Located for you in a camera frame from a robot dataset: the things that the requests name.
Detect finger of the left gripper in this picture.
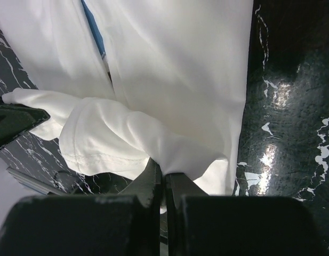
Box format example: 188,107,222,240
0,97,50,151

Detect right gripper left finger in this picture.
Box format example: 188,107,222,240
0,160,162,255

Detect white printed t shirt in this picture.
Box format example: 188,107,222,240
0,1,253,195

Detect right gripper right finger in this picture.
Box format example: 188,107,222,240
165,173,325,255

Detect black marble pattern mat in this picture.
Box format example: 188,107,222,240
0,1,329,255

